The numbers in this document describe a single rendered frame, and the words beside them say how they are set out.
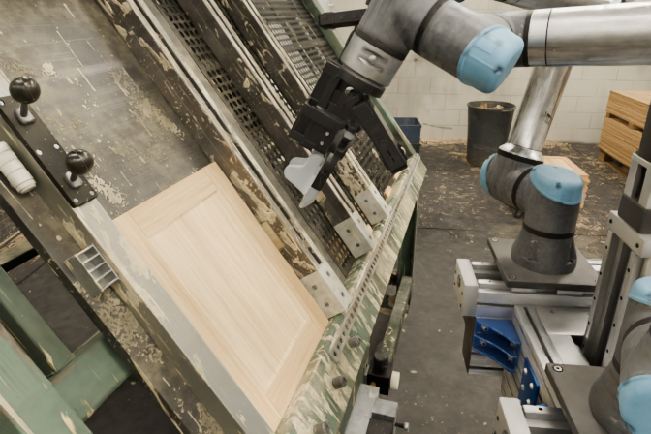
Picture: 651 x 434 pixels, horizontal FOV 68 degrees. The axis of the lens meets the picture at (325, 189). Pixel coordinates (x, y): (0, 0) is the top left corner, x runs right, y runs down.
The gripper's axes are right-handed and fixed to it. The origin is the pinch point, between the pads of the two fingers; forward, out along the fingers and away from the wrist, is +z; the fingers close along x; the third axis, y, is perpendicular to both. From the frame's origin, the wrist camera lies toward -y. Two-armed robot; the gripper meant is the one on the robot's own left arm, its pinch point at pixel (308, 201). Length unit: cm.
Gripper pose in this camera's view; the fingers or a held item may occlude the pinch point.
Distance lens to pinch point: 71.8
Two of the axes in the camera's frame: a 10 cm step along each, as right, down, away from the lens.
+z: -4.7, 8.0, 3.7
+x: -1.3, 3.5, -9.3
